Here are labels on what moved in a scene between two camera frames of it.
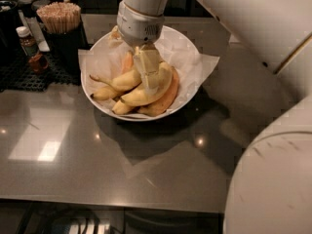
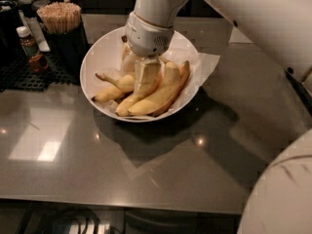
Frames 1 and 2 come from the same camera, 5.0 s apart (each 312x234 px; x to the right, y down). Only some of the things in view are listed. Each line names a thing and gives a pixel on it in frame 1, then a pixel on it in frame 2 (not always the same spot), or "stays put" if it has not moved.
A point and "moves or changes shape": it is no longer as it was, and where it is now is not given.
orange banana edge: [163, 105] to [185, 73]
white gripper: [137, 29] to [146, 39]
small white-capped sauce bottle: [26, 41] stays put
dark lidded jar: [24, 3] stays put
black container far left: [10, 52] stays put
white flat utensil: [35, 29] stays put
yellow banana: [125, 82] moves or changes shape
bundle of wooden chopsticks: [60, 17] stays put
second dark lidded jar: [37, 5] stays put
